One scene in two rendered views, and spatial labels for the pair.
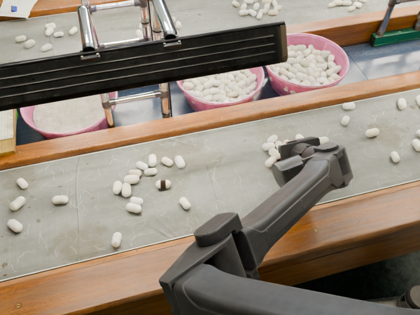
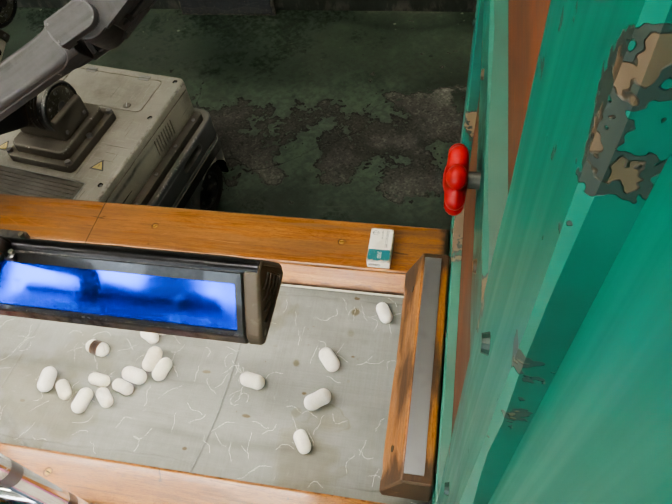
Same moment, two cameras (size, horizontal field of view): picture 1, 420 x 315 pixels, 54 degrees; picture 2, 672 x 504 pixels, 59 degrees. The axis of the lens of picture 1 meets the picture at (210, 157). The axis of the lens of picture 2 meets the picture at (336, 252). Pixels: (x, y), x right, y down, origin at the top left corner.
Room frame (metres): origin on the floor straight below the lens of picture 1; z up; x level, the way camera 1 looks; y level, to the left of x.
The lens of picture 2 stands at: (0.75, 0.66, 1.50)
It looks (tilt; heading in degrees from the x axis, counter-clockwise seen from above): 54 degrees down; 213
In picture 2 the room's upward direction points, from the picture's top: 8 degrees counter-clockwise
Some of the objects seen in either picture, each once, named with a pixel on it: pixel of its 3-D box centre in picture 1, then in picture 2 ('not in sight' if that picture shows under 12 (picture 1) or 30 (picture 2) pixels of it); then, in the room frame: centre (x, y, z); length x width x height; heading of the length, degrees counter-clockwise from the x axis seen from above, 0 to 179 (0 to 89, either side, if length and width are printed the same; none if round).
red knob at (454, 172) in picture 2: not in sight; (461, 180); (0.51, 0.60, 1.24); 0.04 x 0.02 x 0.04; 17
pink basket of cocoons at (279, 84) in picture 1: (302, 70); not in sight; (1.06, -0.29, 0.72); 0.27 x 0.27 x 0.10
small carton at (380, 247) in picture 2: not in sight; (380, 248); (0.27, 0.43, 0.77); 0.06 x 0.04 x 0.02; 17
